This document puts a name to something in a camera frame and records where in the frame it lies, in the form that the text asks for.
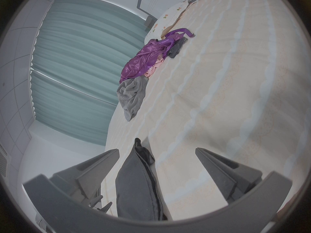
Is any blue-green curtain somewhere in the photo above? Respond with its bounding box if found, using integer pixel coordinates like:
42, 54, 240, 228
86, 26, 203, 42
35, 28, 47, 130
30, 71, 119, 146
30, 0, 149, 105

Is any black T-shirt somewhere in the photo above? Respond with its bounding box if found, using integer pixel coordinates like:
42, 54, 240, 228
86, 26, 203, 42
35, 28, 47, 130
115, 138, 168, 221

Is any purple garment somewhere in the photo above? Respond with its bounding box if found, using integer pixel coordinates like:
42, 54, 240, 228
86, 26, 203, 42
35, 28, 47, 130
119, 28, 195, 84

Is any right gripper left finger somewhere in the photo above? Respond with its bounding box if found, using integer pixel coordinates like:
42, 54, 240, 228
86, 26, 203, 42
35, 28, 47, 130
51, 149, 120, 204

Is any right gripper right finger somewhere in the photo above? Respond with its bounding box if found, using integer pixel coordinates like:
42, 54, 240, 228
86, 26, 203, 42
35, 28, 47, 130
195, 148, 262, 201

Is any white printed pillow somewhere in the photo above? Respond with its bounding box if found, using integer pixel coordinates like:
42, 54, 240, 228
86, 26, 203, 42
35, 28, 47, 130
145, 0, 190, 39

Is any grey garment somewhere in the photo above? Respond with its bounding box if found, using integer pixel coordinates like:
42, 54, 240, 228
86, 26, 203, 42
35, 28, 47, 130
117, 76, 149, 122

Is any pink garment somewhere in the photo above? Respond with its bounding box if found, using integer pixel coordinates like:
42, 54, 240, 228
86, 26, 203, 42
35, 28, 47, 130
144, 57, 166, 78

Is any small black garment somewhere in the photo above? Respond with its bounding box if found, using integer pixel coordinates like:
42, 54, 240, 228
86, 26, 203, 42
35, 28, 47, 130
168, 37, 189, 59

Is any bed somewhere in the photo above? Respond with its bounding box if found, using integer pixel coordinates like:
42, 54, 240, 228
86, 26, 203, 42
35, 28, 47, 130
100, 0, 309, 221

